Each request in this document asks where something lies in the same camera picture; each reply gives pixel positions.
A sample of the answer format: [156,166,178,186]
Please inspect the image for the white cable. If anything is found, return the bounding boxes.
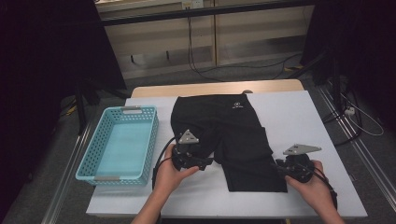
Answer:
[340,92,385,137]

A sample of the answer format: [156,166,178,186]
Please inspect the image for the black metal stand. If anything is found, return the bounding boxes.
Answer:
[288,49,344,110]

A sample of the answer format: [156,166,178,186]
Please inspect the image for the black shorts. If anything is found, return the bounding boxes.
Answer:
[170,93,288,193]

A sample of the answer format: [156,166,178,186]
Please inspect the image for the black curtain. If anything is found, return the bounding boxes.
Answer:
[0,0,127,218]
[300,0,396,132]

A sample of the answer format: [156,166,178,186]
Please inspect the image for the light blue plastic basket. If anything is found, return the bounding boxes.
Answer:
[75,105,160,188]

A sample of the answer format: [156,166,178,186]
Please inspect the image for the person's left hand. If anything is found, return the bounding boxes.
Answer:
[154,144,200,197]

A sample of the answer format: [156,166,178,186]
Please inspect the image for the left hand-held gripper black cable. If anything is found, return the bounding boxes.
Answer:
[151,136,177,224]

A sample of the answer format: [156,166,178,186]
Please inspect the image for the bundle of black floor cables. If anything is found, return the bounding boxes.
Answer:
[321,90,363,147]

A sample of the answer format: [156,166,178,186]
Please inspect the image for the person's right hand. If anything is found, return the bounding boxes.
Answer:
[284,160,336,215]

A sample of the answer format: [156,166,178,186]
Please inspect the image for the white wall socket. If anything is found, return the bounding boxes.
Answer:
[181,0,205,9]

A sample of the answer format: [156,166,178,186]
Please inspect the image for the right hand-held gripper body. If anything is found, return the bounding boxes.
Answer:
[276,143,322,184]

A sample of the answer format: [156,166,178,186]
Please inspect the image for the black power cable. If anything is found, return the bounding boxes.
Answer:
[186,8,304,83]

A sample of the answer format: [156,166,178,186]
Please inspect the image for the hand-held gripper black cable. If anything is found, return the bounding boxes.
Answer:
[151,136,177,224]
[306,167,339,210]

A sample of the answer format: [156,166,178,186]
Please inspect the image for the beige wooden cabinet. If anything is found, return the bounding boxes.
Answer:
[94,0,316,80]

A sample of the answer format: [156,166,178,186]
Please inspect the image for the aluminium floor rail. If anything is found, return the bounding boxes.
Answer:
[317,85,396,203]
[40,122,93,224]

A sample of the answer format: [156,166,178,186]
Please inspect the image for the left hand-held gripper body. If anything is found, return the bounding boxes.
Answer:
[171,129,201,172]

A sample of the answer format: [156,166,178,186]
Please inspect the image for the right hand-held gripper black cable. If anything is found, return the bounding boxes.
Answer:
[306,167,339,210]

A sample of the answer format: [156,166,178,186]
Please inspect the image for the wooden table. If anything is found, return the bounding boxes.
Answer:
[130,78,305,99]

